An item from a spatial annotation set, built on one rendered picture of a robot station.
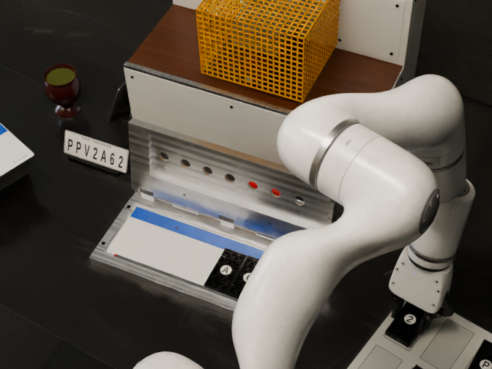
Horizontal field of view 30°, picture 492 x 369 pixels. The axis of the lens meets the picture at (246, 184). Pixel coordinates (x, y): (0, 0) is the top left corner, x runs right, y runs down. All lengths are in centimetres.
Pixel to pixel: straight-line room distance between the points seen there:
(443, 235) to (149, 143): 63
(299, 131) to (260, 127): 77
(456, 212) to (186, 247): 59
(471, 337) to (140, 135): 74
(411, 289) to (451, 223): 18
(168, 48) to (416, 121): 92
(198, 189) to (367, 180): 80
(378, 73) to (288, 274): 89
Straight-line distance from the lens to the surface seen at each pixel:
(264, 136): 193
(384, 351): 174
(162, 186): 189
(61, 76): 213
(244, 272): 180
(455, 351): 176
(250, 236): 187
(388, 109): 119
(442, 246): 158
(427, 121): 121
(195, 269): 182
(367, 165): 111
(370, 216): 110
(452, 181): 139
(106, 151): 202
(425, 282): 165
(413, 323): 176
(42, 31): 243
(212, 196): 184
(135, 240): 188
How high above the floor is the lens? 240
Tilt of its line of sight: 49 degrees down
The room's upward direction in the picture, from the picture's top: 2 degrees counter-clockwise
